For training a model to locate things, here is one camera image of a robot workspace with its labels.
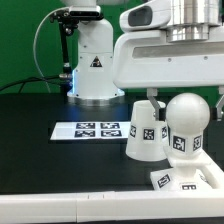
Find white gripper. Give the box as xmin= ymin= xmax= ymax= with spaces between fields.
xmin=113 ymin=29 xmax=224 ymax=121

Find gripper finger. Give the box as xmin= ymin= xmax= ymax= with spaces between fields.
xmin=216 ymin=85 xmax=224 ymax=121

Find white lamp bulb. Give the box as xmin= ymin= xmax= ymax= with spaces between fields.
xmin=166 ymin=93 xmax=210 ymax=158

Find white lamp shade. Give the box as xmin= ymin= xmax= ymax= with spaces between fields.
xmin=126 ymin=100 xmax=169 ymax=162

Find white lamp base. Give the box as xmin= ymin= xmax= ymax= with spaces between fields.
xmin=150 ymin=150 xmax=211 ymax=191

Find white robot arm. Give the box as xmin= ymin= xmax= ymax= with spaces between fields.
xmin=110 ymin=0 xmax=224 ymax=120

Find white marker sheet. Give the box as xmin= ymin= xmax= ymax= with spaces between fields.
xmin=51 ymin=121 xmax=130 ymax=141

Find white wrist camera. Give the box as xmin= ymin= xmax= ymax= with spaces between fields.
xmin=119 ymin=0 xmax=171 ymax=32

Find black camera on stand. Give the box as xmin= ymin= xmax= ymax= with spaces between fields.
xmin=49 ymin=6 xmax=104 ymax=94

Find grey cable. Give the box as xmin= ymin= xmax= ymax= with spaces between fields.
xmin=32 ymin=6 xmax=69 ymax=94

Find white front fence rail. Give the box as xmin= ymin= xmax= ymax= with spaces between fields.
xmin=0 ymin=190 xmax=224 ymax=224

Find black cables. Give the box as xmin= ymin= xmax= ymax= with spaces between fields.
xmin=0 ymin=75 xmax=72 ymax=94

